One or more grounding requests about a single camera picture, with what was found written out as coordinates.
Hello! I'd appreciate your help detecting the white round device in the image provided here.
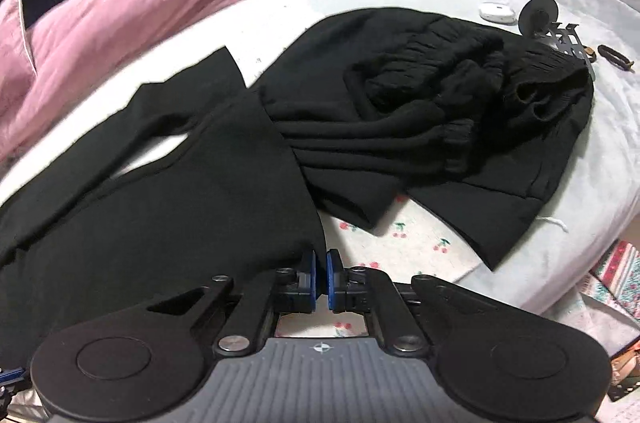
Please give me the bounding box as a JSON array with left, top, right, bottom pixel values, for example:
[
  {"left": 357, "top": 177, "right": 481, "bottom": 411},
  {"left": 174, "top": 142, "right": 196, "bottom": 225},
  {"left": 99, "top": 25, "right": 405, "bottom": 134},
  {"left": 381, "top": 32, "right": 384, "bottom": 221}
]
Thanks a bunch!
[{"left": 478, "top": 2, "right": 518, "bottom": 24}]

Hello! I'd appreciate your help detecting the pink pillow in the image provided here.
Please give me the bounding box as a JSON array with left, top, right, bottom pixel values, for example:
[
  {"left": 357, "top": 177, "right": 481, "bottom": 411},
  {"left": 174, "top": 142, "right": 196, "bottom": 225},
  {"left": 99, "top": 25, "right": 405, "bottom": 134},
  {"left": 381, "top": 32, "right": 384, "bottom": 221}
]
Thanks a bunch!
[{"left": 1, "top": 0, "right": 36, "bottom": 82}]

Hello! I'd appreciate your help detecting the cherry print bed sheet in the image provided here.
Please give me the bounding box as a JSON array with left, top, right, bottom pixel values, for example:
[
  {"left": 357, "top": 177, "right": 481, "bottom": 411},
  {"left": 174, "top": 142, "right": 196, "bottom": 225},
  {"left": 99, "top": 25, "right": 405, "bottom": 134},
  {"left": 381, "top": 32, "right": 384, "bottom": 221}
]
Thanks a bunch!
[{"left": 276, "top": 196, "right": 482, "bottom": 337}]

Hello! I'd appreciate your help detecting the black hair tie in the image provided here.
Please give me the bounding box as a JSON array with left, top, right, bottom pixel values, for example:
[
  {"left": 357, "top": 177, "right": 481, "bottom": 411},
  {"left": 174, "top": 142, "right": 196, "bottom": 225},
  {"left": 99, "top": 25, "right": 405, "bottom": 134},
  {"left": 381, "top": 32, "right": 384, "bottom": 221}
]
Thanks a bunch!
[{"left": 596, "top": 44, "right": 637, "bottom": 74}]

